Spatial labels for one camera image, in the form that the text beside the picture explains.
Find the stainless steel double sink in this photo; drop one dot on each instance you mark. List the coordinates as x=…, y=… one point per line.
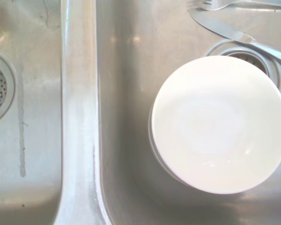
x=79, y=93

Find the white ceramic bowl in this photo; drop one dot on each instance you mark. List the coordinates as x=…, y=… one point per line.
x=215, y=126

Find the silver table knife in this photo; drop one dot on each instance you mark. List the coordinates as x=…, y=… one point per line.
x=215, y=24

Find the silver fork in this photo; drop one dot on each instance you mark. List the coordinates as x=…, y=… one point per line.
x=215, y=4

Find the open metal sink drain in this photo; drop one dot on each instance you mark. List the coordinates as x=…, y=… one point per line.
x=263, y=62

